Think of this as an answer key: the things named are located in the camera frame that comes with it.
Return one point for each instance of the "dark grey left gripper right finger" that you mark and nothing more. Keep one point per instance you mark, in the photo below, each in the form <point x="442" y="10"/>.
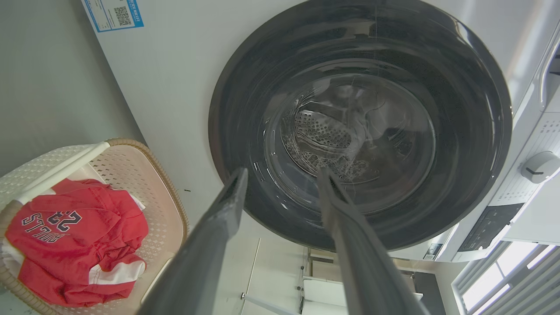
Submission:
<point x="363" y="262"/>

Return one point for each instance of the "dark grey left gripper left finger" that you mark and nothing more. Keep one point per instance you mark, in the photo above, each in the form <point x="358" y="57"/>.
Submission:
<point x="205" y="253"/>

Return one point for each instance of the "cream perforated laundry basket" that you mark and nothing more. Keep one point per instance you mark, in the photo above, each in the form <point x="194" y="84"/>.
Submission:
<point x="153" y="183"/>

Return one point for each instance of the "red basketball jersey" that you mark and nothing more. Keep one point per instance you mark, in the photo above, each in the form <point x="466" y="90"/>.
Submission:
<point x="87" y="249"/>

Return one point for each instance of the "black washing machine display panel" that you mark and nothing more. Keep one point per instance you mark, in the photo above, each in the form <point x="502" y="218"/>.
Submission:
<point x="488" y="227"/>

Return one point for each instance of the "round black washing machine door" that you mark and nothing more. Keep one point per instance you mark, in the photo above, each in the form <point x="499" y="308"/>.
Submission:
<point x="245" y="109"/>

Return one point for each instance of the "white front-load washing machine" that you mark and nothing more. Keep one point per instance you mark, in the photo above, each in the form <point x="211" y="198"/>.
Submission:
<point x="175" y="87"/>

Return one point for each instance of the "white washing machine dial knob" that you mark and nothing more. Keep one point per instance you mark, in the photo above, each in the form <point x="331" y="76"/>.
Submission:
<point x="540" y="166"/>

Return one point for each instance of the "blue energy label sticker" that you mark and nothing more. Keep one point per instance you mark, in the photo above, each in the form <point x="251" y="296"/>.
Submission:
<point x="114" y="16"/>

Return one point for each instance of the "window with grey frame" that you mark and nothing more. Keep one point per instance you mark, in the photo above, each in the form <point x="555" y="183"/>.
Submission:
<point x="507" y="280"/>

